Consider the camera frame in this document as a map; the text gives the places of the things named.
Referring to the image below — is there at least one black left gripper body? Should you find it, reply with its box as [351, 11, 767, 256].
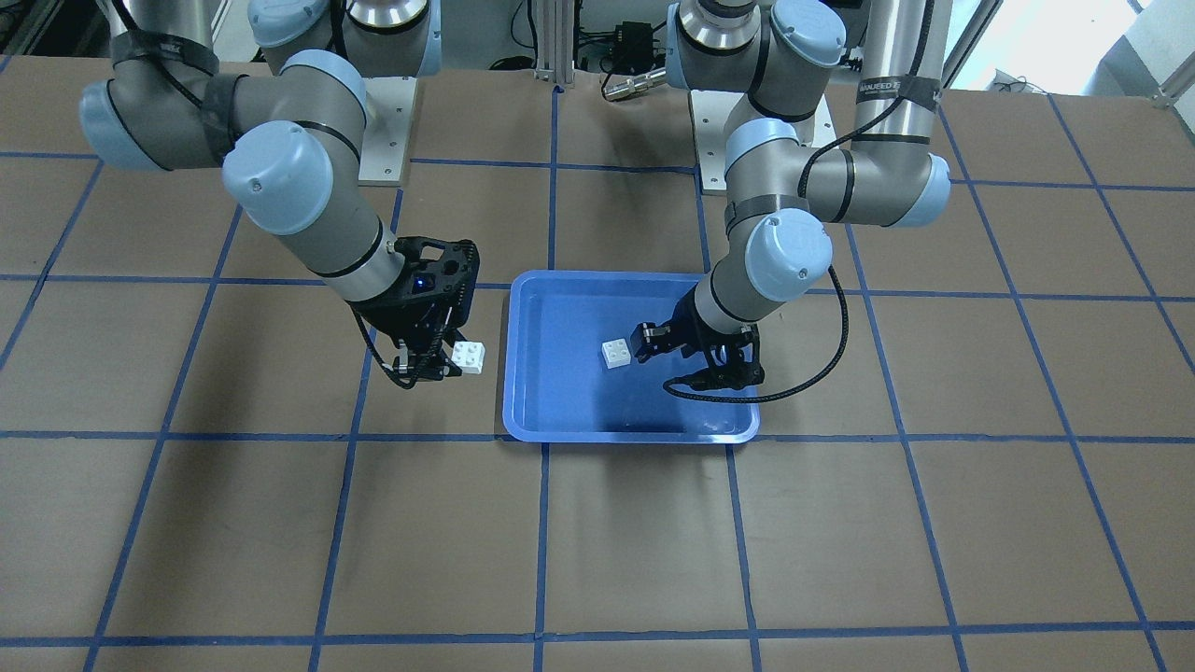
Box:
[633, 299, 765, 393]

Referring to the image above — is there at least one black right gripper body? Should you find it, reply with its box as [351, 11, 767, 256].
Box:
[350, 238, 482, 360]

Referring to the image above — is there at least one white block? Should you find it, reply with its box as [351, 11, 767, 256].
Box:
[600, 340, 633, 369]
[451, 340, 485, 375]

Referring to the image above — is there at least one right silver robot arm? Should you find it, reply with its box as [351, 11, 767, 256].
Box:
[78, 1, 484, 387]

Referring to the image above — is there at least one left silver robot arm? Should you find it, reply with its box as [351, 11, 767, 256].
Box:
[630, 1, 952, 403]

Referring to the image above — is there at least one blue plastic tray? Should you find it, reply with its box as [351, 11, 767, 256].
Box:
[502, 271, 761, 442]

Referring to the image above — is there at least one black electronics box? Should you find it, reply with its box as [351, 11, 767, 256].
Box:
[609, 22, 654, 74]

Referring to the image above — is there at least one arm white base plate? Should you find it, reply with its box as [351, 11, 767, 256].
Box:
[690, 88, 834, 195]
[359, 77, 419, 187]

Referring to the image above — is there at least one aluminium frame post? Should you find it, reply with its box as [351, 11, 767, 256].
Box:
[527, 1, 580, 91]

